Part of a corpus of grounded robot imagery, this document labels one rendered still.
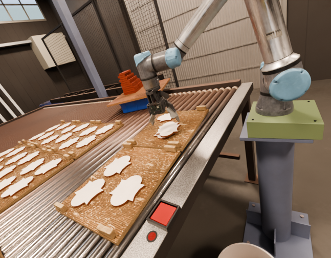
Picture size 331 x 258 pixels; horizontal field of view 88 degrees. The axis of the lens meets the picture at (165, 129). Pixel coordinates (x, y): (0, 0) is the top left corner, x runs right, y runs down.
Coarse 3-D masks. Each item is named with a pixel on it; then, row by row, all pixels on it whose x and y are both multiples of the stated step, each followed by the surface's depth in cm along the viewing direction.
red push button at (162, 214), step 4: (160, 204) 53; (164, 204) 53; (160, 208) 52; (164, 208) 51; (168, 208) 51; (172, 208) 51; (156, 212) 51; (160, 212) 51; (164, 212) 50; (168, 212) 50; (172, 212) 49; (152, 216) 50; (156, 216) 50; (160, 216) 50; (164, 216) 49; (168, 216) 49; (156, 220) 49; (160, 220) 48; (164, 220) 48; (168, 220) 48; (164, 224) 47
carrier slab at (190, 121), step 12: (156, 120) 113; (180, 120) 102; (192, 120) 97; (144, 132) 102; (156, 132) 98; (180, 132) 89; (192, 132) 85; (144, 144) 89; (156, 144) 85; (180, 144) 79
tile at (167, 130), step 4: (168, 124) 95; (172, 124) 93; (180, 124) 91; (164, 128) 92; (168, 128) 90; (172, 128) 89; (176, 128) 88; (160, 132) 90; (164, 132) 88; (168, 132) 87; (172, 132) 86; (176, 132) 86; (164, 136) 85; (168, 136) 85
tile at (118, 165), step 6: (126, 156) 82; (114, 162) 80; (120, 162) 79; (126, 162) 77; (108, 168) 77; (114, 168) 76; (120, 168) 74; (108, 174) 73; (114, 174) 72; (120, 174) 72
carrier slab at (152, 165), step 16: (112, 160) 84; (144, 160) 76; (160, 160) 72; (96, 176) 76; (128, 176) 69; (144, 176) 66; (160, 176) 64; (144, 192) 59; (80, 208) 61; (96, 208) 59; (112, 208) 57; (128, 208) 55; (80, 224) 56; (96, 224) 53; (112, 224) 51; (128, 224) 50; (112, 240) 47
